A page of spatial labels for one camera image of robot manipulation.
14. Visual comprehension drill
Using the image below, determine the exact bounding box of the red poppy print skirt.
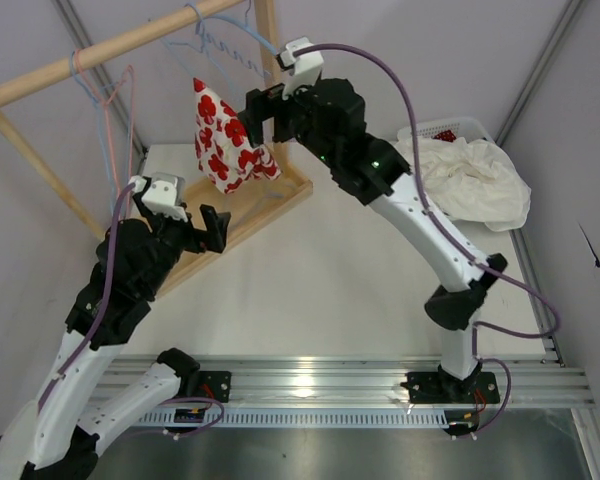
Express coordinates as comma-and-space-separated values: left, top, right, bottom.
192, 78, 282, 195

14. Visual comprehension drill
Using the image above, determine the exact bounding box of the white cloth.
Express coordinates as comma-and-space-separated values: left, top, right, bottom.
418, 137, 531, 232

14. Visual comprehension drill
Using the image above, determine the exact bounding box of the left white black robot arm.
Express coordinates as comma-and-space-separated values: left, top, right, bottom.
0, 205, 231, 479

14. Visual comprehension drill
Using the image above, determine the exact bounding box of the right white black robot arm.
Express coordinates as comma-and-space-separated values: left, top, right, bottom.
238, 79, 507, 403

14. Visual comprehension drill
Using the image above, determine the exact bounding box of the thick blue plastic hanger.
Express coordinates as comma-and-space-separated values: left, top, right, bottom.
204, 14, 274, 80

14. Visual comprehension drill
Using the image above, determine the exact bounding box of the red dotted garment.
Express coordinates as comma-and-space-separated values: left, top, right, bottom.
433, 130, 457, 143

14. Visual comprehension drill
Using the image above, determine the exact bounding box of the white laundry basket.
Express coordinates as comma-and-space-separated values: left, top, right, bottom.
416, 117, 494, 143

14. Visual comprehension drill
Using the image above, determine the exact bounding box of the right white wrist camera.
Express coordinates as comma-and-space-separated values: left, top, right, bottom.
276, 37, 324, 100

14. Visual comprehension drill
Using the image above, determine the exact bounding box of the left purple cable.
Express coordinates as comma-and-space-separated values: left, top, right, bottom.
34, 182, 226, 444

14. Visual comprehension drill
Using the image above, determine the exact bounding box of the white slotted cable duct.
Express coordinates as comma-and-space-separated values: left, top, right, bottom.
136, 405, 454, 429

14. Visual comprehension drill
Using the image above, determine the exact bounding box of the aluminium mounting rail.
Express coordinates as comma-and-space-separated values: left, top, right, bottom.
79, 354, 596, 409

